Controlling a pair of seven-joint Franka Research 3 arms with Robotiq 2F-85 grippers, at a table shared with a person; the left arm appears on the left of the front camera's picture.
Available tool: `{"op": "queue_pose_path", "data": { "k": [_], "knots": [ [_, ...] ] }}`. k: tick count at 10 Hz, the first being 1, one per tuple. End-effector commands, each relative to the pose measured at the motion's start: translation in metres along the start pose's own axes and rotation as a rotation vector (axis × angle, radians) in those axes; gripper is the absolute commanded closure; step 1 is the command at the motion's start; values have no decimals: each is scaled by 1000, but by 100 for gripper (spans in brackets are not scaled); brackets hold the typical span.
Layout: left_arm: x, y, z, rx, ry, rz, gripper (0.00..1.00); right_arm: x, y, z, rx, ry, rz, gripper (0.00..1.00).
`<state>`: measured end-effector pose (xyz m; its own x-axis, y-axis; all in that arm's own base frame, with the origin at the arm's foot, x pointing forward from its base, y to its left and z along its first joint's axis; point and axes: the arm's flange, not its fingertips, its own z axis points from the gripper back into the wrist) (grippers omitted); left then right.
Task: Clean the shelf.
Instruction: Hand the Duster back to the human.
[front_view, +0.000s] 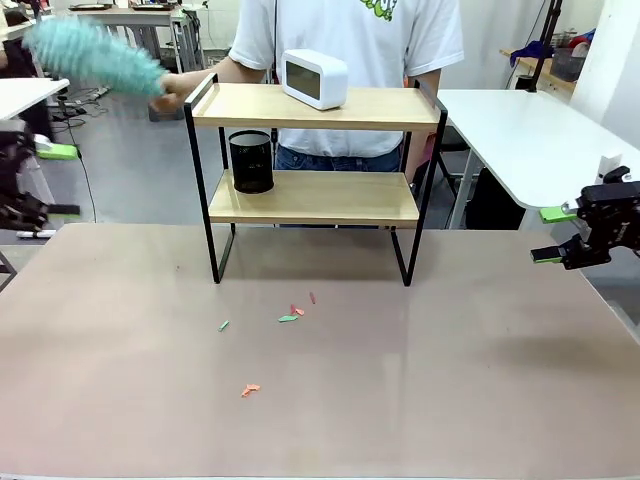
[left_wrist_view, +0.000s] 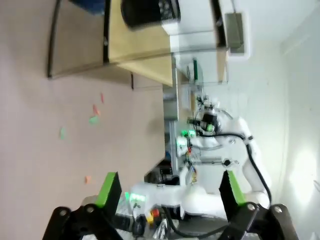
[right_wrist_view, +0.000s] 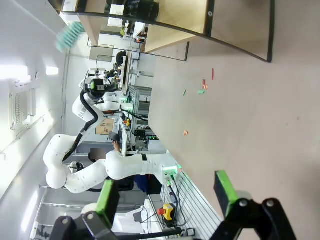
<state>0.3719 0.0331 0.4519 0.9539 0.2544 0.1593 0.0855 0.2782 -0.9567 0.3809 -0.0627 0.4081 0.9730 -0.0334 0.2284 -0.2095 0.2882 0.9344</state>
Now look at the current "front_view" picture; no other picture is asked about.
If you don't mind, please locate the white digital alarm clock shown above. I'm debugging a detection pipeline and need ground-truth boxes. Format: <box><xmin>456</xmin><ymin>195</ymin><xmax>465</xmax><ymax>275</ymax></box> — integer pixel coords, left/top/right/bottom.
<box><xmin>281</xmin><ymin>48</ymin><xmax>350</xmax><ymax>111</ymax></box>

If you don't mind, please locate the person's right forearm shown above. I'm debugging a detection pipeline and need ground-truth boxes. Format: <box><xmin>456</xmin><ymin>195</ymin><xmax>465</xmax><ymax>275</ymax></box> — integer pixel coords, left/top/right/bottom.
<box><xmin>182</xmin><ymin>53</ymin><xmax>247</xmax><ymax>99</ymax></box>

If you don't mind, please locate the person in white t-shirt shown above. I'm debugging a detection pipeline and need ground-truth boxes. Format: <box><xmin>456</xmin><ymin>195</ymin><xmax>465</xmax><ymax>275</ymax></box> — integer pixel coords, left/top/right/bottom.
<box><xmin>228</xmin><ymin>0</ymin><xmax>464</xmax><ymax>174</ymax></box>

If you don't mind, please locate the black chair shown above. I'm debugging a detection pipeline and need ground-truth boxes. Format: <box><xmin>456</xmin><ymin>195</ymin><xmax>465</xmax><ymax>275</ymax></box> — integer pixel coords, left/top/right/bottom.
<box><xmin>435</xmin><ymin>127</ymin><xmax>527</xmax><ymax>231</ymax></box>

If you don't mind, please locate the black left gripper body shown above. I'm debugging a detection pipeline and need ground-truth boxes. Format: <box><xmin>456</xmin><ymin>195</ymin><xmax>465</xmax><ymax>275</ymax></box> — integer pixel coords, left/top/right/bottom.
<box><xmin>0</xmin><ymin>119</ymin><xmax>51</xmax><ymax>232</ymax></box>

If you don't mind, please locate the black mesh pen cup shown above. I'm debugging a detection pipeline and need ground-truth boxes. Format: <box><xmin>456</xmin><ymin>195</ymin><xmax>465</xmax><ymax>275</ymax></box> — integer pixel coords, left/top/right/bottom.
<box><xmin>228</xmin><ymin>129</ymin><xmax>276</xmax><ymax>195</ymax></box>

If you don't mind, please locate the blue cloth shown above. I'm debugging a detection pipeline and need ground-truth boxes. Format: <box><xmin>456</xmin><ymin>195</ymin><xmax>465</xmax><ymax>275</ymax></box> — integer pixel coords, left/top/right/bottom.
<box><xmin>509</xmin><ymin>39</ymin><xmax>555</xmax><ymax>67</ymax></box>

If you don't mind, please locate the wooden workbench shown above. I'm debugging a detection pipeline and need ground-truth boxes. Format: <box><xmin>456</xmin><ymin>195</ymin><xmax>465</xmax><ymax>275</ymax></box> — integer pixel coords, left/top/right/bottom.
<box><xmin>499</xmin><ymin>47</ymin><xmax>579</xmax><ymax>95</ymax></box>

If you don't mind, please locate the black tripod pole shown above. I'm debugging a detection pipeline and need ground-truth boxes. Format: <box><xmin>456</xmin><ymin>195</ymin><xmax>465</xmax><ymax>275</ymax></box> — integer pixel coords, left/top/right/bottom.
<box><xmin>527</xmin><ymin>0</ymin><xmax>564</xmax><ymax>94</ymax></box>

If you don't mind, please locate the white table with round corner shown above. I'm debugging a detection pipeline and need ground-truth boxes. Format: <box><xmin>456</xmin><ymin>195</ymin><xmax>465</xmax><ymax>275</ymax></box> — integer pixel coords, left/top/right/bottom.
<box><xmin>0</xmin><ymin>77</ymin><xmax>71</xmax><ymax>151</ymax></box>

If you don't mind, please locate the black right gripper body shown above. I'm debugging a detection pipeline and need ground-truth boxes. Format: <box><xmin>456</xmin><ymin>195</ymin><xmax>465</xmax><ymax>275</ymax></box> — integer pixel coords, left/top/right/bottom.
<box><xmin>559</xmin><ymin>166</ymin><xmax>640</xmax><ymax>272</ymax></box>

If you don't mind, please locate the wire mesh basket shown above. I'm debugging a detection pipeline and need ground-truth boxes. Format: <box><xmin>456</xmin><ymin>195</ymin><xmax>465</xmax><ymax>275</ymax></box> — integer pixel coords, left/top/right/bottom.
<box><xmin>551</xmin><ymin>46</ymin><xmax>587</xmax><ymax>82</ymax></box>

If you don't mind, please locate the grey desk with metal legs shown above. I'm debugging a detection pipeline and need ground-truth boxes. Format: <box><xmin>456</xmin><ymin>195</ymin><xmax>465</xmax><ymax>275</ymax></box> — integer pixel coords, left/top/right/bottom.
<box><xmin>74</xmin><ymin>5</ymin><xmax>189</xmax><ymax>76</ymax></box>

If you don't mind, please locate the teal chenille duster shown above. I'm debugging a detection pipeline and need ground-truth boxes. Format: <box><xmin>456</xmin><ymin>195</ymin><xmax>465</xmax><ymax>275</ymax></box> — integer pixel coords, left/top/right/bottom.
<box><xmin>22</xmin><ymin>14</ymin><xmax>171</xmax><ymax>99</ymax></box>

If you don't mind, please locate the black floor cable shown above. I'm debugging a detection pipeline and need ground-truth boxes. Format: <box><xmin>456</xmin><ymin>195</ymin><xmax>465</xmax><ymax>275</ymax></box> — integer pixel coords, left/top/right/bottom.
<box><xmin>73</xmin><ymin>147</ymin><xmax>99</xmax><ymax>224</ymax></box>

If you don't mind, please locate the large white table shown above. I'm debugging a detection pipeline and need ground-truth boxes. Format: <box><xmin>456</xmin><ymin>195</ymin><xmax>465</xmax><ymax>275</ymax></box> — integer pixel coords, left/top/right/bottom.
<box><xmin>433</xmin><ymin>88</ymin><xmax>640</xmax><ymax>231</ymax></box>

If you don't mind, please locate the black frame wooden two-tier shelf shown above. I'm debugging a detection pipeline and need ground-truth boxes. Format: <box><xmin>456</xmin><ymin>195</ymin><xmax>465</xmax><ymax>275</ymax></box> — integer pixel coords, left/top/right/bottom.
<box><xmin>183</xmin><ymin>72</ymin><xmax>448</xmax><ymax>287</ymax></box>

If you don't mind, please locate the person's right hand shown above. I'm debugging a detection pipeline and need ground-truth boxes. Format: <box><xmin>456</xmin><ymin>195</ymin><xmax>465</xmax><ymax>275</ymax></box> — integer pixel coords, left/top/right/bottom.
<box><xmin>148</xmin><ymin>73</ymin><xmax>195</xmax><ymax>114</ymax></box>

